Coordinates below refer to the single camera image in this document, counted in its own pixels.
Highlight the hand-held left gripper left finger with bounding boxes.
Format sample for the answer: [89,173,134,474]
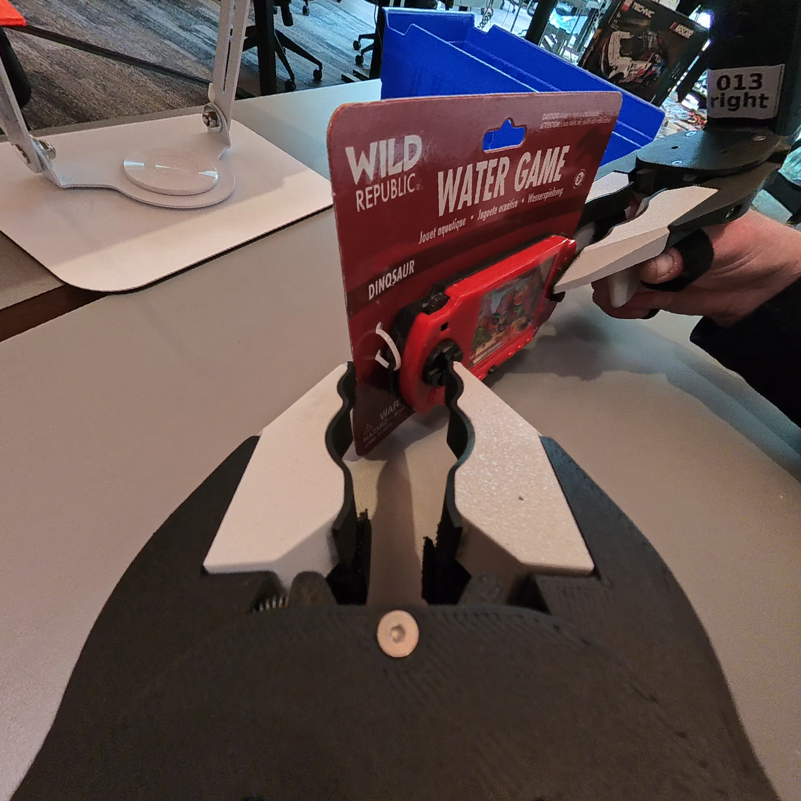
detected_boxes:
[202,363,370,605]

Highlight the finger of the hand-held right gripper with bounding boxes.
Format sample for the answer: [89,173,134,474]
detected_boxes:
[554,184,722,292]
[576,169,653,252]

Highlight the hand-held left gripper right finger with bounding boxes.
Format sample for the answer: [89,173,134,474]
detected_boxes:
[422,362,595,605]

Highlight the red handheld toy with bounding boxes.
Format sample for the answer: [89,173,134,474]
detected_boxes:
[327,91,623,456]

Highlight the person's right hand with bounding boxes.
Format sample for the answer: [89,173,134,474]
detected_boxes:
[591,209,801,327]

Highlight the blue plastic bin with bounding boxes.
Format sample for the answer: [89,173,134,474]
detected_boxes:
[469,25,667,154]
[380,8,627,148]

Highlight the toy car box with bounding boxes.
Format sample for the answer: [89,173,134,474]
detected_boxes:
[579,0,712,105]

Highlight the black office chair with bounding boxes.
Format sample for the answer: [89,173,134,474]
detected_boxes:
[241,0,324,93]

